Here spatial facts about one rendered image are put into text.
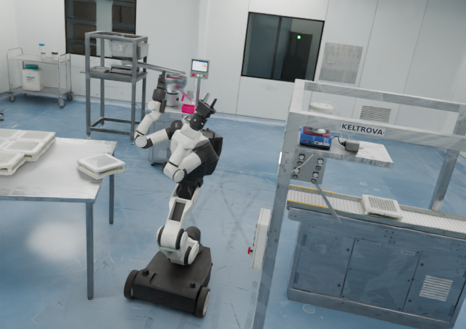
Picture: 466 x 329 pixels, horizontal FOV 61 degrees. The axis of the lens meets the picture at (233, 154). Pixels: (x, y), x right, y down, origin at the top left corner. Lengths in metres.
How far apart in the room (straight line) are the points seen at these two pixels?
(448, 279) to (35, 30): 7.62
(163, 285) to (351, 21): 6.00
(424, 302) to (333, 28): 5.43
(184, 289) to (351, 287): 1.21
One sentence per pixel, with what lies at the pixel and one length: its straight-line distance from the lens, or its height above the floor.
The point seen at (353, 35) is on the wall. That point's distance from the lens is 7.75.
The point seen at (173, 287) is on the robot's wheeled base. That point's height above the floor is 0.19.
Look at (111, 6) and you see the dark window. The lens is 7.94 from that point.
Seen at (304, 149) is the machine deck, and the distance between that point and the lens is 2.57.
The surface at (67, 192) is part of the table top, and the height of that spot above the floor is 0.82.
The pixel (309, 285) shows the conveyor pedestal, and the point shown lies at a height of 0.17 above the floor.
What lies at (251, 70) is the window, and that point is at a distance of 7.59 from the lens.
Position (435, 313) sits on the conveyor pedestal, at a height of 0.17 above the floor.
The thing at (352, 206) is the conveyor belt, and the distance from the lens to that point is 2.96.
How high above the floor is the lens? 2.04
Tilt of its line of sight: 20 degrees down
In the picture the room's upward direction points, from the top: 7 degrees clockwise
